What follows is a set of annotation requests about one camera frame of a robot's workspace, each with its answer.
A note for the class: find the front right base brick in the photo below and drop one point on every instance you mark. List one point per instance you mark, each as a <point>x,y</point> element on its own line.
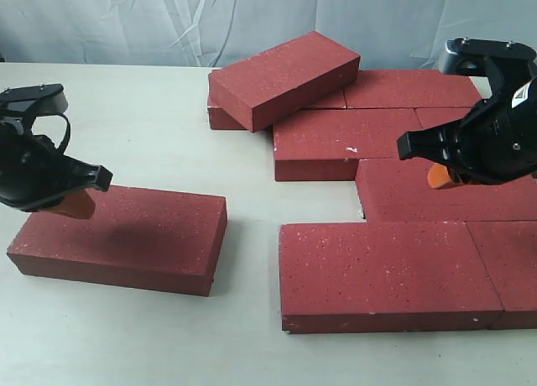
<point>508,251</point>

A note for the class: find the back right base brick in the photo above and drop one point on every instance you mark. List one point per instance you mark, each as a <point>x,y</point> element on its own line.
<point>410,88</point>

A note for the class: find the base brick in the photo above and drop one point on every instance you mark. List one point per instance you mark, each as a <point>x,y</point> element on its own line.
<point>410,88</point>
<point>383,277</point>
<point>220,120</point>
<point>508,251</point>

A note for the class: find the red brick with white chip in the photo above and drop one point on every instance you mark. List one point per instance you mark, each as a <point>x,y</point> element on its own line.
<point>326,145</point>

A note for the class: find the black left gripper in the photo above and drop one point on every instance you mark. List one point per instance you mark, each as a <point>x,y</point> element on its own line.
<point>37,177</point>

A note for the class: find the back left base brick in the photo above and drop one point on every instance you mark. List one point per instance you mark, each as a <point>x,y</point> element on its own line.
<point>220,120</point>

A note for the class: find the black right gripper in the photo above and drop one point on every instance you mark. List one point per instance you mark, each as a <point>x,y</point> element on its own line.
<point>495,143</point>

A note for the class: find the front left base brick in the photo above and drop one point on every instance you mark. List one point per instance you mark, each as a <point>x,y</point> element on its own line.
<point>383,277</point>

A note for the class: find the wrinkled blue backdrop cloth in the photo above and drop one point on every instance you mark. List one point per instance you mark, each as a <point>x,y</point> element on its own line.
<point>207,33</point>

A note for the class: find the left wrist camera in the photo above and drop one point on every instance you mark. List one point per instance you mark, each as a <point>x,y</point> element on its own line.
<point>29,101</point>

